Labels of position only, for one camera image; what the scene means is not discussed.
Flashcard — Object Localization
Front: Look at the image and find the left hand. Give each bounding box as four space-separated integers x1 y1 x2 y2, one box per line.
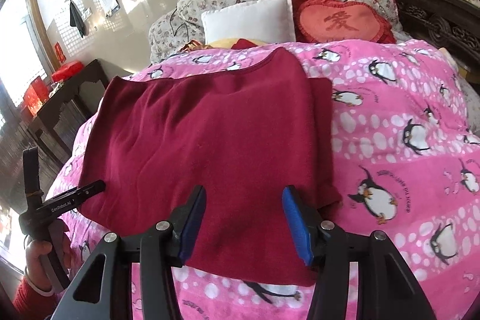
23 220 74 292

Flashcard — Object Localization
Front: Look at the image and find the white square pillow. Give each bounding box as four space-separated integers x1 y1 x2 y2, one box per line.
201 0 296 44

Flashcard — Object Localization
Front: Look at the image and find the dark carved wooden headboard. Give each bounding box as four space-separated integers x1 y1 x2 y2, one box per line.
395 0 479 85

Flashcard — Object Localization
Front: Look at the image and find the orange yellow blanket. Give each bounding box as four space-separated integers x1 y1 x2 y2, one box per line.
180 37 271 52

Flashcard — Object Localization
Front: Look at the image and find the red heart cushion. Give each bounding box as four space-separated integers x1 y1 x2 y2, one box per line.
292 0 395 44

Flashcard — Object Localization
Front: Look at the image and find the dark wooden side table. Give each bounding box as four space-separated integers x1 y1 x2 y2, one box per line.
27 59 110 168

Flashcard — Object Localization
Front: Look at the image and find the red box on table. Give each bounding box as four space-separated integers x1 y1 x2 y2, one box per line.
51 61 85 83

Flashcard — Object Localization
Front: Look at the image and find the dark hanging cloth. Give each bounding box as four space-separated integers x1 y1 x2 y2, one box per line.
69 0 87 38

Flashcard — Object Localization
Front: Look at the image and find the red sleeve forearm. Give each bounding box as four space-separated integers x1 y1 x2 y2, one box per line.
13 276 59 320

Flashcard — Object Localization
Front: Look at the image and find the dark red garment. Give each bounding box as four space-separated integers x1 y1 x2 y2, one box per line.
79 48 340 286

